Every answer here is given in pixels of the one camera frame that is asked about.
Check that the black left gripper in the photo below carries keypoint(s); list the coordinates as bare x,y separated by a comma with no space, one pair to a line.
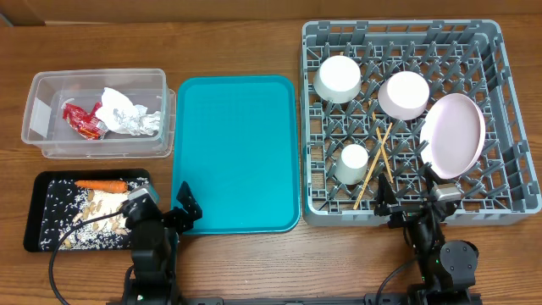
183,221

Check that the orange carrot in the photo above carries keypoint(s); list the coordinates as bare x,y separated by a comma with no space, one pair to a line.
111,186

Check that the white bowl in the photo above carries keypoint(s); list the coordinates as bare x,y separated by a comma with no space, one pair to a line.
338,79

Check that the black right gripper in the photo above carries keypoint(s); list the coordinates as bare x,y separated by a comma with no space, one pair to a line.
403,213

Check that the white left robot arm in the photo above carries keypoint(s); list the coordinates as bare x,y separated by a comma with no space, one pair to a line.
154,238

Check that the grey dishwasher rack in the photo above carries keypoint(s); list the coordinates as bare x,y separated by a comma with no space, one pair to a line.
453,56

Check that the clear plastic bin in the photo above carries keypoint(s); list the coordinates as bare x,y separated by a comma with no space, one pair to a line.
43,124

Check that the aluminium foil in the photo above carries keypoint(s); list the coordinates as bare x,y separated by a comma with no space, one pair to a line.
143,123

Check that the red snack wrapper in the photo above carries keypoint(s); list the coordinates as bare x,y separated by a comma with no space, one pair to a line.
88,125

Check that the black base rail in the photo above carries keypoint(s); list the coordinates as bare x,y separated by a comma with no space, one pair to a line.
368,299

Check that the pink bowl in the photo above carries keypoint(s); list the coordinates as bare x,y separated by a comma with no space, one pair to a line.
404,95

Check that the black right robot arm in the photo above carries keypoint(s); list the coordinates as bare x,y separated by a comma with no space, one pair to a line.
447,267

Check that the pink plate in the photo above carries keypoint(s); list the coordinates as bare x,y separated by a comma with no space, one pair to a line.
454,130

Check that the black tray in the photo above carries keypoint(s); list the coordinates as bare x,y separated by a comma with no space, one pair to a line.
56,199

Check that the white cup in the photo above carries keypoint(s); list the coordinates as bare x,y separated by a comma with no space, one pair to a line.
352,164

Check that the teal plastic tray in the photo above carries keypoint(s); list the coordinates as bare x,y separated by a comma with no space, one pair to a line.
236,145

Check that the pile of rice and peanuts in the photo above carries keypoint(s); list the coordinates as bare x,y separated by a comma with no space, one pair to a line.
104,234

